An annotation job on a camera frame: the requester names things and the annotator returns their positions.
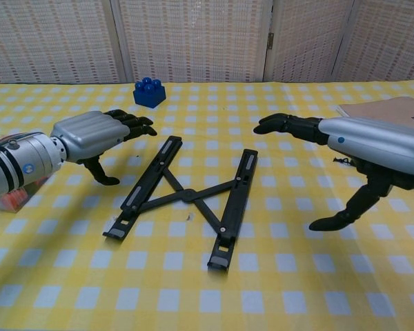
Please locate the woven rattan folding screen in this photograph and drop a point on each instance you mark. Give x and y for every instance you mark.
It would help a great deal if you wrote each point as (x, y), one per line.
(193, 41)

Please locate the black folding laptop stand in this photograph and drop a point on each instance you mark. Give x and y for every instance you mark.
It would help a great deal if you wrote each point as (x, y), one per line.
(188, 196)

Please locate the yellow checkered tablecloth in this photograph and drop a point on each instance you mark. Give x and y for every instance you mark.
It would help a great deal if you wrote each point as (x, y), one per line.
(207, 293)

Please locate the brown spiral notebook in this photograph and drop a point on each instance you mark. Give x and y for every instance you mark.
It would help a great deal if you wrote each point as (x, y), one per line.
(383, 108)

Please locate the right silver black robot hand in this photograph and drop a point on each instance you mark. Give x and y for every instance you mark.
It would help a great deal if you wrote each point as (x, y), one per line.
(376, 145)

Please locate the clear plastic box red contents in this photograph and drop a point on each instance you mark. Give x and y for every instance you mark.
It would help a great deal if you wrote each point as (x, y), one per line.
(15, 201)

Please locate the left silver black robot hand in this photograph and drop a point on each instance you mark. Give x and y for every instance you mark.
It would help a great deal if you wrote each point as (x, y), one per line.
(89, 134)

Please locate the brass screen hinge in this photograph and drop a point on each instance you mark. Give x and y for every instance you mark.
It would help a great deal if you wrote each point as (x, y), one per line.
(270, 40)

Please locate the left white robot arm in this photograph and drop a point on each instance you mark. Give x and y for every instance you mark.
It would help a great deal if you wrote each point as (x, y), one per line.
(24, 162)

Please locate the blue toy building block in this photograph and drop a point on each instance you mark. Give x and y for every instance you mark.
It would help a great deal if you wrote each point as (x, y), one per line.
(148, 94)

